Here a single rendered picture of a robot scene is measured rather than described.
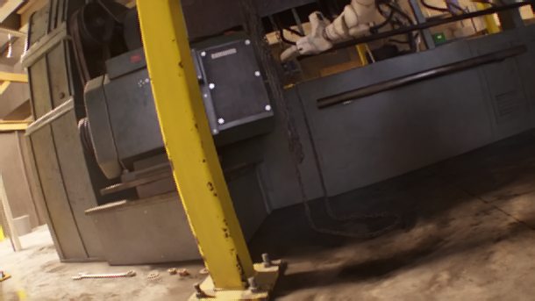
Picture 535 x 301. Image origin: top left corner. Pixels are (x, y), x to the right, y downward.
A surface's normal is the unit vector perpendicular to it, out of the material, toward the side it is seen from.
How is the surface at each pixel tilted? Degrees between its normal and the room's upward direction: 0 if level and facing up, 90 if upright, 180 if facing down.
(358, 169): 90
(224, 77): 90
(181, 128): 90
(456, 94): 90
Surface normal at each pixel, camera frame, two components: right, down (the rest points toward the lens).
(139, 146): 0.10, -0.02
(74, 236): -0.23, 0.07
